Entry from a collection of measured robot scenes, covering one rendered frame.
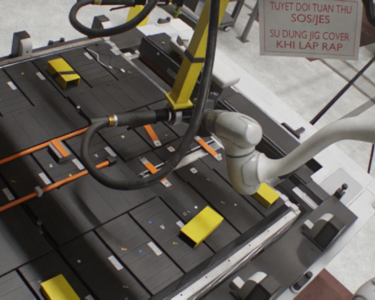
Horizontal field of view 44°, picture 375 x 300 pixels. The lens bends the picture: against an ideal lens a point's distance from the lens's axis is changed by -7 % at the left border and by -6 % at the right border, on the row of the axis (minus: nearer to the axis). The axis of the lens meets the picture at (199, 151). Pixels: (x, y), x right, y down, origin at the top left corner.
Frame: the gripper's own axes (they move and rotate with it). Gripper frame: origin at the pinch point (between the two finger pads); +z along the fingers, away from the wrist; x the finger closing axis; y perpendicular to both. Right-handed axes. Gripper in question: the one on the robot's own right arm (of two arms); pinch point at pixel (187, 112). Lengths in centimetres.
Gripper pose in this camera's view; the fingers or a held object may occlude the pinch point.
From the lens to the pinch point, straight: 183.1
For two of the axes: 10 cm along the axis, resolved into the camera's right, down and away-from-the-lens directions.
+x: -0.4, 9.6, 2.8
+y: -8.2, 1.3, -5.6
